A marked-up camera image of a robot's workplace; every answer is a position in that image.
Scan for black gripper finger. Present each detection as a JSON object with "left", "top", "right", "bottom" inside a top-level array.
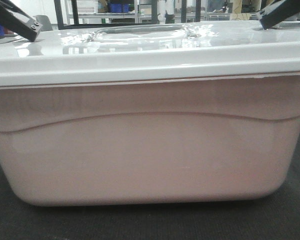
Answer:
[
  {"left": 256, "top": 0, "right": 300, "bottom": 30},
  {"left": 0, "top": 0, "right": 43, "bottom": 42}
]

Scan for grey chair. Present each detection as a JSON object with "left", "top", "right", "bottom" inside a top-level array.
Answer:
[{"left": 34, "top": 14, "right": 53, "bottom": 32}]

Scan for black metal shelf frame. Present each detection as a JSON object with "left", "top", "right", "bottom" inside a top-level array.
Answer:
[{"left": 53, "top": 0, "right": 207, "bottom": 30}]

